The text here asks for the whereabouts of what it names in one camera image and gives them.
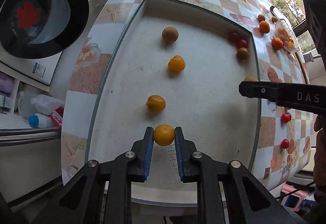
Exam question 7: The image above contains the large white tray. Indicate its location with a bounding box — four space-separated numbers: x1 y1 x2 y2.
85 0 262 205

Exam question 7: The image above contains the yellow-orange round fruit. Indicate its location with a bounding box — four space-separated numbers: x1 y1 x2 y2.
167 55 186 73
153 124 176 147
146 95 166 113

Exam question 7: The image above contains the white plastic bottle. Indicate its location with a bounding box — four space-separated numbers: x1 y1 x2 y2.
31 94 65 115

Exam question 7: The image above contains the translucent plastic jug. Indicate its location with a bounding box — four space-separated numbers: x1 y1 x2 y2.
18 90 36 119

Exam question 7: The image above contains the person's right forearm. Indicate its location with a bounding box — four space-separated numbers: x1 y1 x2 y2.
313 137 326 201

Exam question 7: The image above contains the white shelf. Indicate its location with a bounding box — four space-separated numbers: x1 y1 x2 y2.
0 61 62 147

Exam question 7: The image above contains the pink plastic stool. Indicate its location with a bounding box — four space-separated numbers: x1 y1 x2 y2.
280 181 316 212

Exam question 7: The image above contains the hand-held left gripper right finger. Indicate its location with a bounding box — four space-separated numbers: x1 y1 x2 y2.
174 126 306 224

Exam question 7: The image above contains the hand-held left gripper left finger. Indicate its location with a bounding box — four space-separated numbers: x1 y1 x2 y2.
36 126 154 224

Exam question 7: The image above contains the white bottle with blue cap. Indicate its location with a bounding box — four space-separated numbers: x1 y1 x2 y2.
29 113 55 128

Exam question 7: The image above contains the purple container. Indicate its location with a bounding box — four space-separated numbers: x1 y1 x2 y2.
0 72 14 93

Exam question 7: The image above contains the person's right hand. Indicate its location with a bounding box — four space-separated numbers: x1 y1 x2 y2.
314 114 326 138

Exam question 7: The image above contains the white washing machine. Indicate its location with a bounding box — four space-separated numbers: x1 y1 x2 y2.
0 0 107 87

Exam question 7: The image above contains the red packet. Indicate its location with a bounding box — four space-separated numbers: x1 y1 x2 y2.
50 106 65 130

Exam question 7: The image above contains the clear glass bowl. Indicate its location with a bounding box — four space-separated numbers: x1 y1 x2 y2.
274 18 301 52

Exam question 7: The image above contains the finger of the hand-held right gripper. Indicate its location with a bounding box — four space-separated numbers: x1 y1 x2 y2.
239 81 279 102

